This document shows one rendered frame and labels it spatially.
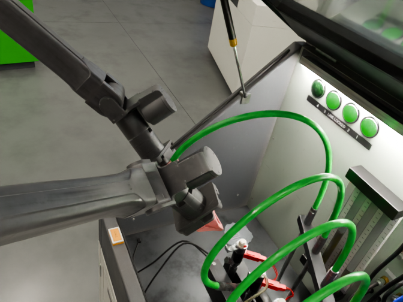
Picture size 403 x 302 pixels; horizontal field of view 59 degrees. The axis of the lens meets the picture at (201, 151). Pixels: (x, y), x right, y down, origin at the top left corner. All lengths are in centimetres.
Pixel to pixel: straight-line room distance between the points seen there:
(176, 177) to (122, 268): 43
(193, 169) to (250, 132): 54
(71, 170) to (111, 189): 222
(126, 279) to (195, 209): 35
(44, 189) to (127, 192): 13
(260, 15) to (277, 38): 30
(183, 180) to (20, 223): 30
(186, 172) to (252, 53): 301
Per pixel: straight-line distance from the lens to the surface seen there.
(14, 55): 392
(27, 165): 276
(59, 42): 73
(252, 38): 348
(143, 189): 52
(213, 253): 67
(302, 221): 99
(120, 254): 100
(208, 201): 69
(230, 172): 118
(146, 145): 77
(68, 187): 41
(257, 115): 72
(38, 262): 219
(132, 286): 95
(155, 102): 74
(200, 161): 58
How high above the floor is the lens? 176
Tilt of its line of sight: 37 degrees down
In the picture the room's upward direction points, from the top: 12 degrees clockwise
